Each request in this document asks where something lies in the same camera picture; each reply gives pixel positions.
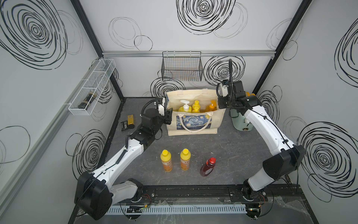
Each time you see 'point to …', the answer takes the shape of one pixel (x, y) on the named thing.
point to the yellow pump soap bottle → (185, 108)
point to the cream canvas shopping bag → (183, 123)
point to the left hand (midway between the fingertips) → (169, 108)
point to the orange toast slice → (248, 94)
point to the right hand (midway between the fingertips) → (222, 99)
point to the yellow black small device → (128, 123)
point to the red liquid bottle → (206, 169)
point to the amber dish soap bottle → (213, 106)
